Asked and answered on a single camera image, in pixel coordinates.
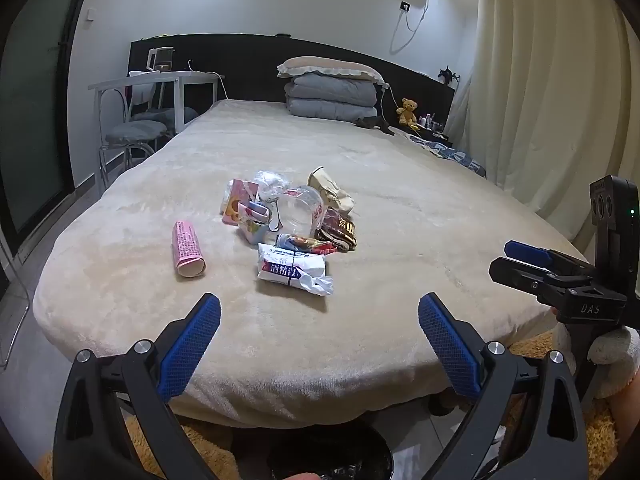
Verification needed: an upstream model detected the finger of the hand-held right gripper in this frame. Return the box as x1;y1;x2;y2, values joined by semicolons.
503;240;597;272
488;256;599;294

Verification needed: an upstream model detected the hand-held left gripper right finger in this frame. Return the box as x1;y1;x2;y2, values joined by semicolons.
417;292;591;480

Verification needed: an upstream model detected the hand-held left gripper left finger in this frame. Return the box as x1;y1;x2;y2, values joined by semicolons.
52;292;223;480

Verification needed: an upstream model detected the pink paper tube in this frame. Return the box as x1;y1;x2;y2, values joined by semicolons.
172;220;207;277

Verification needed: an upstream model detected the white wipes packet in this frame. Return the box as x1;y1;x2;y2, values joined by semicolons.
256;242;335;297

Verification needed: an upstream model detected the brown snack wrapper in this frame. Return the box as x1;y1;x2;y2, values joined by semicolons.
315;207;358;252

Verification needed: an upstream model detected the trash bin with black bag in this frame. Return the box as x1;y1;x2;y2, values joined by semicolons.
265;427;396;480

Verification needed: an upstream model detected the beige paper bag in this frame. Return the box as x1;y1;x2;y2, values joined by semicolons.
306;166;356;218

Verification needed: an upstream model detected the person's right forearm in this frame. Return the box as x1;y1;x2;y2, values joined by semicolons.
552;310;640;441

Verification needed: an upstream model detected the black bed caster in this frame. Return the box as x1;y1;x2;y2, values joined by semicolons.
430;392;458;417

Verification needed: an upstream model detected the blue patterned cloth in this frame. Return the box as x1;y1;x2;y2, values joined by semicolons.
400;127;488;178

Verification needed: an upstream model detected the pink snack box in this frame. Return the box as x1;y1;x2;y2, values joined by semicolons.
221;178;261;225

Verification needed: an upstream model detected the red blue candy wrapper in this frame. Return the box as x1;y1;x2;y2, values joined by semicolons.
276;232;338;256

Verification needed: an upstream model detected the group of toiletry bottles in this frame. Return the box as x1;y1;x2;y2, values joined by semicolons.
419;112;448;136

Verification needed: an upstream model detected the cream curtain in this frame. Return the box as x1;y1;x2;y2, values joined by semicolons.
445;0;640;261

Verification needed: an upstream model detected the clear plastic bottle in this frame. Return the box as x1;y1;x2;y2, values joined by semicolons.
276;185;328;237

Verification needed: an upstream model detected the clear plastic bag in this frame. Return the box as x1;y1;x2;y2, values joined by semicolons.
252;170;291;201

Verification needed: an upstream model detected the brown teddy bear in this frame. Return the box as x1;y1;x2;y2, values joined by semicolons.
396;98;420;127

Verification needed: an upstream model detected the dark cloth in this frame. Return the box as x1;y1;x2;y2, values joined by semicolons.
354;116;396;136

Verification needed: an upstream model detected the metal chair with grey cushion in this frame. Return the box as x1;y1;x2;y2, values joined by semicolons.
97;85;171;188

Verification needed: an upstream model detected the folded grey quilt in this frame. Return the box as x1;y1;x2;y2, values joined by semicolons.
284;76;379;122

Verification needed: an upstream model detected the white desk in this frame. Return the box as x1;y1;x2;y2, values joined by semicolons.
87;72;226;136

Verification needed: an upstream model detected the beige pillow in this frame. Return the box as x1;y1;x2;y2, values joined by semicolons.
276;56;386;83

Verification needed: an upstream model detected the glass door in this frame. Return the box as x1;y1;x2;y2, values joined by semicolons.
0;0;101;271

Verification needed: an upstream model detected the white desktop appliance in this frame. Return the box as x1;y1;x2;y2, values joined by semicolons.
146;46;175;75

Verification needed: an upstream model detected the black headboard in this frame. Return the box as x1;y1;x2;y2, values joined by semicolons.
129;34;457;133

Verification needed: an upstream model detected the white power cable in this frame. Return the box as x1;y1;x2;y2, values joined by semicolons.
390;0;436;56

